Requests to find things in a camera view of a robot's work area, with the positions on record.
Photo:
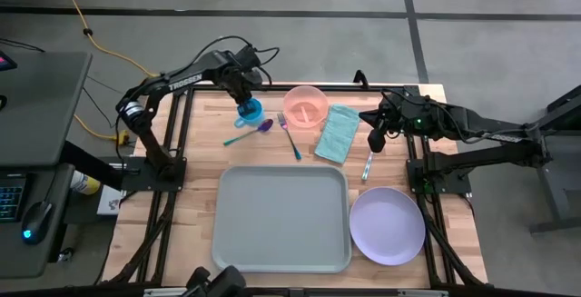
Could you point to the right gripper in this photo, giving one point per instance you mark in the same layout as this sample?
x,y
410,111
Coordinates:
x,y
399,115

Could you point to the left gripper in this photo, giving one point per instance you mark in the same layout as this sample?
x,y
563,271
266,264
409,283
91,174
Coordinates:
x,y
238,81

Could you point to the blue plastic cup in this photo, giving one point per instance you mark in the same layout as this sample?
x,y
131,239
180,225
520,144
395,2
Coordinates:
x,y
258,114

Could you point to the teal towel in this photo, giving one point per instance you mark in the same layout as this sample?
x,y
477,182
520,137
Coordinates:
x,y
338,133

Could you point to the pink plastic bowl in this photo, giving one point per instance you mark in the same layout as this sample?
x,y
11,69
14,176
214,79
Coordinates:
x,y
313,101

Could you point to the lavender plastic plate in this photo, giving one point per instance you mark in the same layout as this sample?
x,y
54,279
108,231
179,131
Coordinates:
x,y
387,226

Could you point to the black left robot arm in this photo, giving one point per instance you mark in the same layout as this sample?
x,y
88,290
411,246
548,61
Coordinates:
x,y
181,81

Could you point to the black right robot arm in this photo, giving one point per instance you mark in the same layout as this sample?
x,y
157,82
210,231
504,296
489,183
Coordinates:
x,y
476,122

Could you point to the grey plastic tray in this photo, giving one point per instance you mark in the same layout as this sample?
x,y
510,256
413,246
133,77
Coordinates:
x,y
281,220

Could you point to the black desk support beam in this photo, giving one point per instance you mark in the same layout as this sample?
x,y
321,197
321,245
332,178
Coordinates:
x,y
91,165

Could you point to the white cardboard box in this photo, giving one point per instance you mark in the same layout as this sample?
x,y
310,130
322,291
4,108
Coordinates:
x,y
109,201

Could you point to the white and yellow bottle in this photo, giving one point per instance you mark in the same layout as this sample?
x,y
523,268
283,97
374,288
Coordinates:
x,y
86,184

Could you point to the black bulky device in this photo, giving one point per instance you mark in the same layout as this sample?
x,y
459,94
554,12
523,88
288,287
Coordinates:
x,y
224,283

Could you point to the dark metal stand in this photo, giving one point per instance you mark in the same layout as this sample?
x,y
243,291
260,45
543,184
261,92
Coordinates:
x,y
556,197

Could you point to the light grey desk top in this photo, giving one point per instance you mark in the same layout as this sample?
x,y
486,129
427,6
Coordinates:
x,y
41,106

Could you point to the small caster wheel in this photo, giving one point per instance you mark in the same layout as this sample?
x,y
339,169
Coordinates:
x,y
65,255

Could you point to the black computer mouse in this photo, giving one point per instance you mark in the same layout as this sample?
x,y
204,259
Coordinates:
x,y
38,217

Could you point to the pink lit device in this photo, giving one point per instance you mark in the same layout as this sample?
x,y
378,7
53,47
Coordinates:
x,y
5,62

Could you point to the backlit black keyboard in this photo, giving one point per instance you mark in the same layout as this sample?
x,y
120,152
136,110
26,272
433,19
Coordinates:
x,y
11,197

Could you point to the dark grey desk top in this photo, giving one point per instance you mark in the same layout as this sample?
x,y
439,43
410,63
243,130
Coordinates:
x,y
13,251

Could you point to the black frame clamp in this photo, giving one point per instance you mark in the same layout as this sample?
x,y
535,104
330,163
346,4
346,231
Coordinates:
x,y
360,78

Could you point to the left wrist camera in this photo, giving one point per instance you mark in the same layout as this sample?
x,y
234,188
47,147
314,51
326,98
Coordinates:
x,y
248,56

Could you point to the black aluminium table frame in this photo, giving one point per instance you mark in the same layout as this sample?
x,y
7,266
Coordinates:
x,y
295,87

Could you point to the black rail with silver brackets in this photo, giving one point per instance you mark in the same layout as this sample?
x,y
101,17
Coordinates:
x,y
318,293

